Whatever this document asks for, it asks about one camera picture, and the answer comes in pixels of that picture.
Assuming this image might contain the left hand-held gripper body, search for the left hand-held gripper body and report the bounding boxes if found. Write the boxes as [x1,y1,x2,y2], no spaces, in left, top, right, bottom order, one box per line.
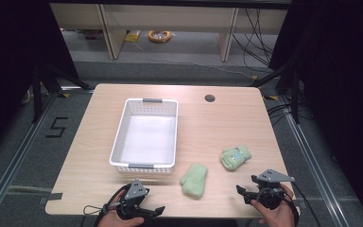
[116,178,151,220]

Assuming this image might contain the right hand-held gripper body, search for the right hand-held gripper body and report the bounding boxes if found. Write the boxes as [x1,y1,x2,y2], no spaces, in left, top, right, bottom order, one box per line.
[251,168,296,211]

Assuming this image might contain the green mitten with face print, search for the green mitten with face print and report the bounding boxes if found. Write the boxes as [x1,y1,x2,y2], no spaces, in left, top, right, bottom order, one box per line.
[219,145,252,172]

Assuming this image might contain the plain green mitten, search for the plain green mitten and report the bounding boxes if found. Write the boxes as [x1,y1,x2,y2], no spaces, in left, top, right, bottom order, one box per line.
[180,163,209,200]

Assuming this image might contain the white plastic basket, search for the white plastic basket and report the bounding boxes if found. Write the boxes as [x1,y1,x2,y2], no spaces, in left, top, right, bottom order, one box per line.
[109,97,180,175]

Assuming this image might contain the person's left hand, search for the person's left hand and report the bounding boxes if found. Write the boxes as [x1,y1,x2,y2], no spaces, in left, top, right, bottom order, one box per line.
[96,188,146,227]

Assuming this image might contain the person's right hand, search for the person's right hand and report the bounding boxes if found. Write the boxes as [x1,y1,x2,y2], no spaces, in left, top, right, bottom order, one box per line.
[250,183,296,227]

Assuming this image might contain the black metal stand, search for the black metal stand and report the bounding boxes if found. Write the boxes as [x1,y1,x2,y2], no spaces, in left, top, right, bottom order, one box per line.
[249,61,301,125]
[30,61,93,125]

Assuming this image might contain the dark curtain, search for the dark curtain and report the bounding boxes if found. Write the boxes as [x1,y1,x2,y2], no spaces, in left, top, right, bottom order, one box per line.
[0,0,80,162]
[268,0,363,223]

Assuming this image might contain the yellow packet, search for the yellow packet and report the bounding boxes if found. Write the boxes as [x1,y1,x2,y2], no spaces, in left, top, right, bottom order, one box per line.
[124,29,143,44]

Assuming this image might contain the light wooden shelf unit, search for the light wooden shelf unit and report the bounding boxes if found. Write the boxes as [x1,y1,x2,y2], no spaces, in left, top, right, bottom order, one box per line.
[49,3,289,62]

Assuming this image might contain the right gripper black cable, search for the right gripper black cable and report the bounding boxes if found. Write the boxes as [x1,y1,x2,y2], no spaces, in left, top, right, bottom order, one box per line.
[283,181,323,227]

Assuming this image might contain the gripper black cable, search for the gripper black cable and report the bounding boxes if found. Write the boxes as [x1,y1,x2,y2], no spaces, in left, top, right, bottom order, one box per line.
[82,183,130,227]
[283,181,323,227]

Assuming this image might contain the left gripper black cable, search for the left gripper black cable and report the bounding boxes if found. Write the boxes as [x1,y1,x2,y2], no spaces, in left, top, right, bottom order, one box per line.
[82,183,130,227]

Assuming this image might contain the aluminium floor rail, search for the aluminium floor rail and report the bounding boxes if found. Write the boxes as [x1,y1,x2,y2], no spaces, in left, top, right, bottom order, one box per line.
[278,94,349,227]
[0,91,61,219]

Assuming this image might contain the black floor cables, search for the black floor cables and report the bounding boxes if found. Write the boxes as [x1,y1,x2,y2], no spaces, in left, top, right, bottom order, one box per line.
[266,101,298,128]

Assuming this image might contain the bundle of black cables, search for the bundle of black cables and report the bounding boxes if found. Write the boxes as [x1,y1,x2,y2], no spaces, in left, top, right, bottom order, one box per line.
[232,8,276,68]

